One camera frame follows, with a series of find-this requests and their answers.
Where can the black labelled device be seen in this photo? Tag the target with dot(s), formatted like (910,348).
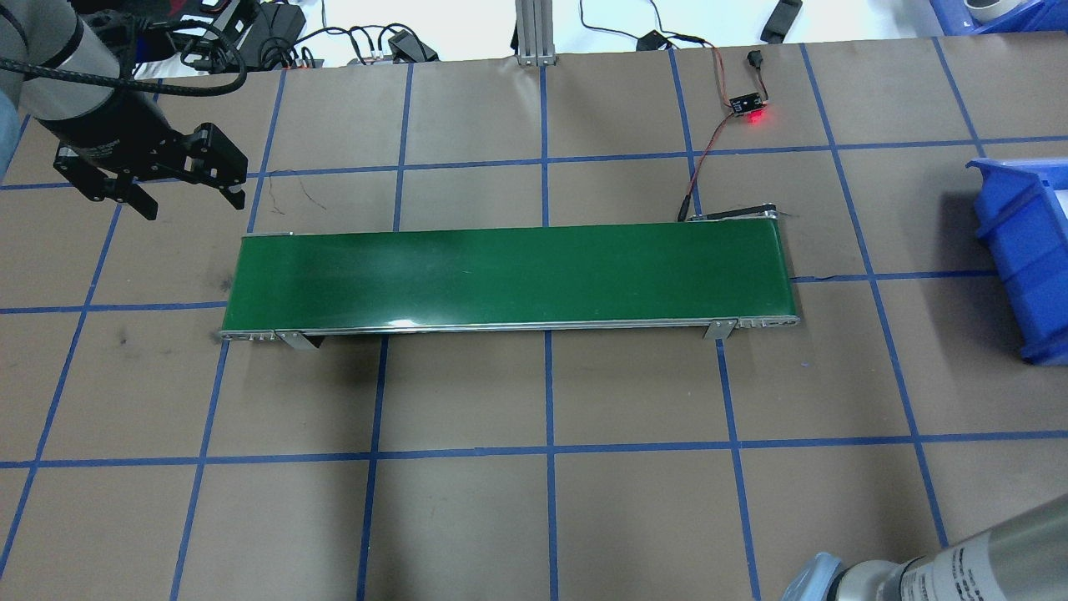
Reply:
(213,12)

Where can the black power brick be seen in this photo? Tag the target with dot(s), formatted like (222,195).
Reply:
(279,25)

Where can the green conveyor belt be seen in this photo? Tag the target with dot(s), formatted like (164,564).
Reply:
(517,275)

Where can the small black module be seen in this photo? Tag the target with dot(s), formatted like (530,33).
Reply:
(652,40)

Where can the small black circuit board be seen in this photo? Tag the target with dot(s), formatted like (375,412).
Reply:
(745,104)

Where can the long black power adapter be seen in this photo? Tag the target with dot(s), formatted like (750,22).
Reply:
(780,22)

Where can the blue bin with fittings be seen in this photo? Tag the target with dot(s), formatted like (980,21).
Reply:
(947,12)

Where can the white mug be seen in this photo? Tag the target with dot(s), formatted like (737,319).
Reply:
(989,8)

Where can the blue plastic bin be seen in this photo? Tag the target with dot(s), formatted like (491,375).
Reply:
(1026,267)

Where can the aluminium profile post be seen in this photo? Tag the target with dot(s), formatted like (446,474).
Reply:
(534,33)

